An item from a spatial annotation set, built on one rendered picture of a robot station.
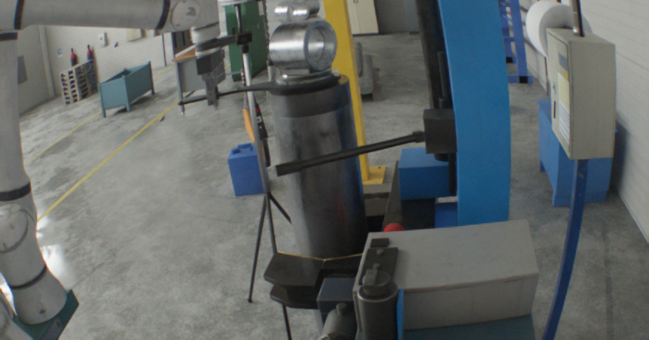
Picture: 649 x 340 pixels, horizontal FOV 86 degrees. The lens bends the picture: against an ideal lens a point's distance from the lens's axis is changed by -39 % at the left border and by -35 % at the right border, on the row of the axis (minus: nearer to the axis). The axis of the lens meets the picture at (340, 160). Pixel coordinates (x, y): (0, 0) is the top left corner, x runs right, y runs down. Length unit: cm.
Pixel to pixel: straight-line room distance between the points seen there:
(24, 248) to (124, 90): 809
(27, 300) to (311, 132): 97
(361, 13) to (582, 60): 1023
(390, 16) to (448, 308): 1120
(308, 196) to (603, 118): 98
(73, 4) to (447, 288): 106
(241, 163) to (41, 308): 334
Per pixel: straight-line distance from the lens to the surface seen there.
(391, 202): 157
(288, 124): 134
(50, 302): 124
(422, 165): 153
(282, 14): 269
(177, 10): 117
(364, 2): 1148
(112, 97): 939
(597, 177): 371
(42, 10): 114
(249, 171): 430
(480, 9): 122
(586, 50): 150
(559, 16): 179
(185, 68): 752
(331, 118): 133
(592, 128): 157
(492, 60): 124
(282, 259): 151
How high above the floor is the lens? 180
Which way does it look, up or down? 22 degrees down
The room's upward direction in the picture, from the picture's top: 8 degrees counter-clockwise
